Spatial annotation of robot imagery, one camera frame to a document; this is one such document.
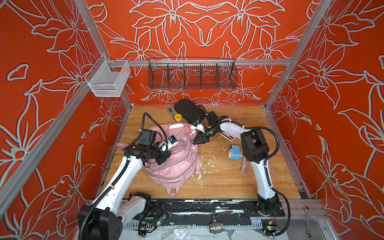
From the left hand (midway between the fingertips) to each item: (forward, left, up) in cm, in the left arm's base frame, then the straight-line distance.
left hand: (167, 150), depth 78 cm
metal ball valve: (-31, -26, -11) cm, 42 cm away
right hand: (+12, -13, -8) cm, 19 cm away
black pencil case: (+39, -9, -9) cm, 41 cm away
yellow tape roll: (+35, -1, -12) cm, 37 cm away
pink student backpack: (-5, -9, -4) cm, 11 cm away
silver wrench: (-31, -68, -15) cm, 76 cm away
